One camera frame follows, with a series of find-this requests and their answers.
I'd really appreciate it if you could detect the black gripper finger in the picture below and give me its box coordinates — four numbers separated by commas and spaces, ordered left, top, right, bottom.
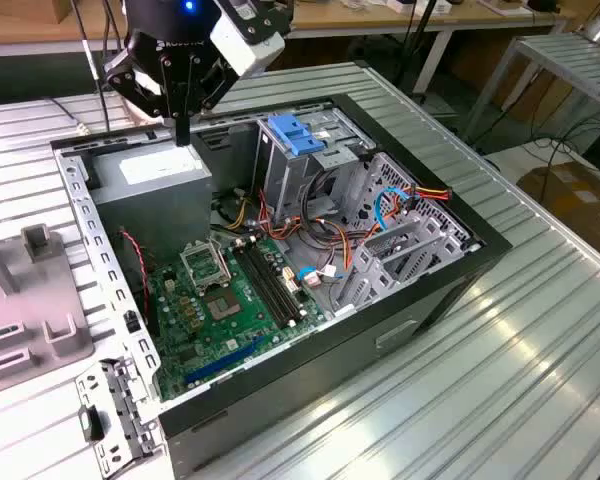
182, 54, 235, 147
103, 48, 184, 147

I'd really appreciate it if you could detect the red yellow power wire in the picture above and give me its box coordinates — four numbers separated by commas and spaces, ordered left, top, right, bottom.
404, 182, 455, 214

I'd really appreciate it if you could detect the grey metal disk bay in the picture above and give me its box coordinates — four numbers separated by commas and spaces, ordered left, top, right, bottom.
329, 212, 484, 321

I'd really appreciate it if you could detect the blue plastic drive latch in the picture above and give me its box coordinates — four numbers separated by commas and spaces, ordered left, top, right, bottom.
267, 114, 327, 158

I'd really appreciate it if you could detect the grey metal drive cage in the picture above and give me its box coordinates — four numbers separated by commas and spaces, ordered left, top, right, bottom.
252, 107, 377, 226

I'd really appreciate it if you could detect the grey power supply unit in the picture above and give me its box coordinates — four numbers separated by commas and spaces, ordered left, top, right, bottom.
87, 138, 216, 261

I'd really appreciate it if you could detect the wooden desk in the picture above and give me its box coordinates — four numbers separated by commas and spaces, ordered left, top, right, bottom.
0, 0, 579, 96

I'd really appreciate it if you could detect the metal socket cover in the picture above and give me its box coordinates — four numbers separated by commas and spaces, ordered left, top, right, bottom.
178, 238, 230, 292

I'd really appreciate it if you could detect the black RAM slot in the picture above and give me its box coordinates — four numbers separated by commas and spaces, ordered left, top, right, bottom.
250, 237, 305, 324
238, 240, 293, 328
244, 238, 299, 326
232, 241, 287, 330

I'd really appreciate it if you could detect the CPU socket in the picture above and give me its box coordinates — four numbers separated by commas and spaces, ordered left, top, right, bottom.
202, 288, 245, 325

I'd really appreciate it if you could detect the black tripod stand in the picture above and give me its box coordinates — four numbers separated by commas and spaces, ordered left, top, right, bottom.
394, 0, 439, 99

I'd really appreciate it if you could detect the grey parts rack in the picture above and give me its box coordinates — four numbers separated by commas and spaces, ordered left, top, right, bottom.
0, 202, 97, 401

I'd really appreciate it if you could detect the green motherboard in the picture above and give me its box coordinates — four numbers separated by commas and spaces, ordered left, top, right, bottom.
147, 233, 331, 401

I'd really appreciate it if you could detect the blue expansion slot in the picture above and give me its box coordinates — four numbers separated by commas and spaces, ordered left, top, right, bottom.
182, 334, 267, 387

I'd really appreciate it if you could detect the black open PC case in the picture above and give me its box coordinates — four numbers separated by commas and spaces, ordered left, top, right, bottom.
49, 92, 514, 476

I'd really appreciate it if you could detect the black plastic latch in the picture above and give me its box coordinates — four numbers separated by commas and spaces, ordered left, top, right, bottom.
77, 403, 106, 442

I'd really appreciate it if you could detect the metal slat side table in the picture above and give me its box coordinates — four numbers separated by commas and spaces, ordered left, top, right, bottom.
462, 33, 600, 146

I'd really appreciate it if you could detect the brown cardboard box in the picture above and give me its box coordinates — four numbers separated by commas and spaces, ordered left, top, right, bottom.
517, 159, 600, 254

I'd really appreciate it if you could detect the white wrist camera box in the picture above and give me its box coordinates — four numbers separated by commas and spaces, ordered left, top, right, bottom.
208, 8, 287, 78

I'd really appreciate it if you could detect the black cable silver connector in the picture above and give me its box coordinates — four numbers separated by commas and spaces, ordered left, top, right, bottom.
44, 0, 114, 137

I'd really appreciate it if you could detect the yellow black wire bundle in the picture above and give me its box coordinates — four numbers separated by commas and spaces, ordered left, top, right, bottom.
212, 187, 255, 234

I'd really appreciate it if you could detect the red black fan wire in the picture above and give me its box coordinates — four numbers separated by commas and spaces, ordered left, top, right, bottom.
117, 228, 149, 294

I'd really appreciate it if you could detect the orange yellow wire bundle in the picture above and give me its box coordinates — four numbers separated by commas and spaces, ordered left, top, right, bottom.
257, 189, 381, 274

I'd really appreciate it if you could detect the blue data wire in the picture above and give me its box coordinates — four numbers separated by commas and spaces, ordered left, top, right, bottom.
372, 184, 412, 232

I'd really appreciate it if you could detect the blue wire white label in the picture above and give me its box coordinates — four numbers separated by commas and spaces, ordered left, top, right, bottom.
296, 266, 341, 281

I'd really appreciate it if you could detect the grey metal slot bracket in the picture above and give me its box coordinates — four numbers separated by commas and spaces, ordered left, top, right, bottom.
74, 355, 162, 475

